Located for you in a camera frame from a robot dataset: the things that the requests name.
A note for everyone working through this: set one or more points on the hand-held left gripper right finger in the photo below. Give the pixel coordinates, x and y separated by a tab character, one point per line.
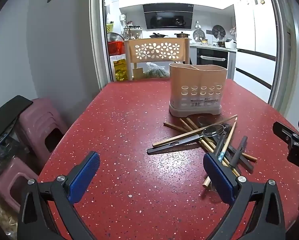
219	180

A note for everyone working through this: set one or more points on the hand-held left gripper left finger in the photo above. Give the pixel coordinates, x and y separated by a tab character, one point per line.
85	177

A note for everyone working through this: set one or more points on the beige plastic utensil holder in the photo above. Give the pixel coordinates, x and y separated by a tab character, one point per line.
198	90

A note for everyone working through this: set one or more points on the pink plastic stool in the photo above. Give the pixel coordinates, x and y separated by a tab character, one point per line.
43	127
12	180

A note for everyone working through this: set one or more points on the black built-in oven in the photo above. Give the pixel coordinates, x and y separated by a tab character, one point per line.
212	58

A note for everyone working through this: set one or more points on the white rice cooker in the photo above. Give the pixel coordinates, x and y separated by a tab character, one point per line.
230	43

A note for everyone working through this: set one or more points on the white refrigerator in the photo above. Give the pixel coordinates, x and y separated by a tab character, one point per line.
254	30

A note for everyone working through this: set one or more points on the gold foil bag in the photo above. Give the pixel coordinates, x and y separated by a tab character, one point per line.
120	70

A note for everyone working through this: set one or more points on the small wooden board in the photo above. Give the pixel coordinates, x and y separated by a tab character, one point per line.
137	73

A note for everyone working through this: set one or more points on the hanging round grill pan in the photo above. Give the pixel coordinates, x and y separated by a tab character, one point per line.
219	31

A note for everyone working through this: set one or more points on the plastic bag of vegetables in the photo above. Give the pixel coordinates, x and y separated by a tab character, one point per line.
155	71

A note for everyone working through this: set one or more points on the red plastic basket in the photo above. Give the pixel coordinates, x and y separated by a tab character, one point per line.
115	48

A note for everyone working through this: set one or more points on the dark cooking pot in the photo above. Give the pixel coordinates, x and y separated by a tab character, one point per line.
158	35
182	34

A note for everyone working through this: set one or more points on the black range hood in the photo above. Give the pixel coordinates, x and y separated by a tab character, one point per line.
168	17

